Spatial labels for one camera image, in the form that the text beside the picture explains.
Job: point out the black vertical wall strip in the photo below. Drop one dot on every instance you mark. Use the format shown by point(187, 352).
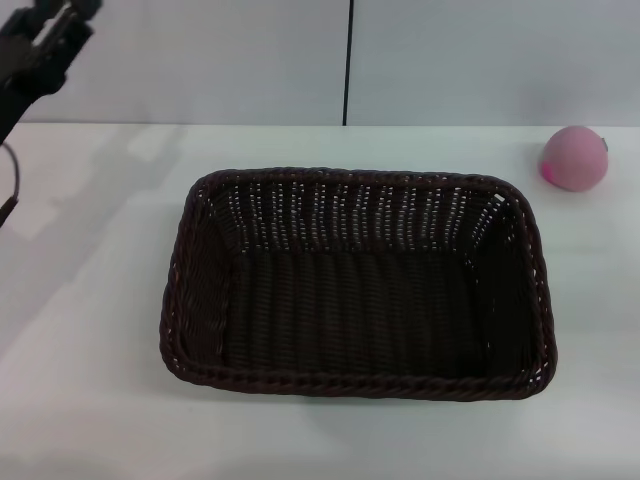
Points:
point(348, 60)

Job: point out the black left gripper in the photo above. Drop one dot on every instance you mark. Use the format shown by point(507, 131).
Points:
point(35, 75)

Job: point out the pink toy peach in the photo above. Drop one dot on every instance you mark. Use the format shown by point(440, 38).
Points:
point(575, 159)

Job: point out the black woven rectangular basket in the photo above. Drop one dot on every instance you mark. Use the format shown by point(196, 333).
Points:
point(360, 300)

